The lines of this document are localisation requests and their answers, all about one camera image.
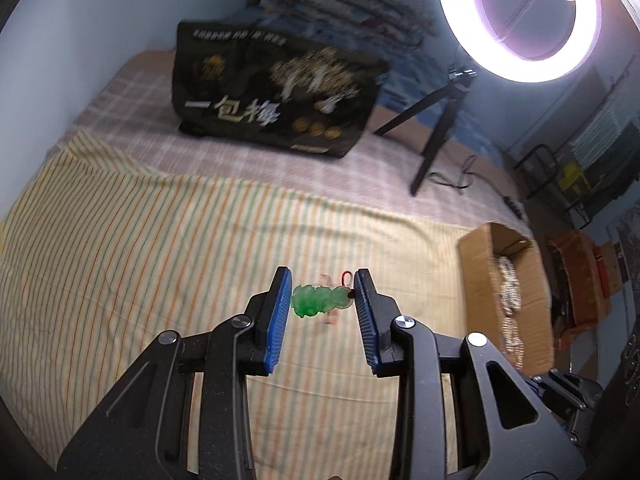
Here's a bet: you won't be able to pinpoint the green jade pendant red cord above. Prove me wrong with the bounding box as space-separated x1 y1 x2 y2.
290 268 356 326

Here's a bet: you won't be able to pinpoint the orange wooden furniture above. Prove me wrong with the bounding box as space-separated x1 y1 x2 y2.
546 231 628 351

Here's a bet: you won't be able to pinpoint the brown cardboard box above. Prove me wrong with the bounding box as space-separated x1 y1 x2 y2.
458 222 554 376

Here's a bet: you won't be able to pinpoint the yellow striped cloth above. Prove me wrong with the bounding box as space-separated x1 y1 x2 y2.
1 133 466 479

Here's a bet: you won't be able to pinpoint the yellow black box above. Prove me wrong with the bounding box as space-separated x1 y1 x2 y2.
559 164 590 195

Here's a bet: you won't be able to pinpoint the black clothes rack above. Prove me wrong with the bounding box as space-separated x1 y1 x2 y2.
514 55 639 229

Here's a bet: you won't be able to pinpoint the white striped hanging towel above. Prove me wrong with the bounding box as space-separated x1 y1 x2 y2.
570 106 620 169

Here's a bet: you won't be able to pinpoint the pink checked bed sheet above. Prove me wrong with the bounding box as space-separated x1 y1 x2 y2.
60 50 530 234

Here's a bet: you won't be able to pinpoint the black tripod stand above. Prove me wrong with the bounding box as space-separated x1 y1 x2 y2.
372 66 478 198

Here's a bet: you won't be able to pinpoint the black snack bag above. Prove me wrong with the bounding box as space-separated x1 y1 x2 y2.
171 21 388 158

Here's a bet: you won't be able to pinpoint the small white pearl necklace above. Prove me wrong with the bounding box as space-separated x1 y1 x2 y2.
501 314 526 366

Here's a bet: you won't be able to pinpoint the large white pearl necklace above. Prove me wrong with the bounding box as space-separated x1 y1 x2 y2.
494 254 523 316

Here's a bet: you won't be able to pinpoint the black power cable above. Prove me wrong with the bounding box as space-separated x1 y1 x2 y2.
427 153 526 216

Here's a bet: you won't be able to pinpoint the white ring light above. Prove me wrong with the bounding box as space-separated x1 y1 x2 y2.
436 0 640 85

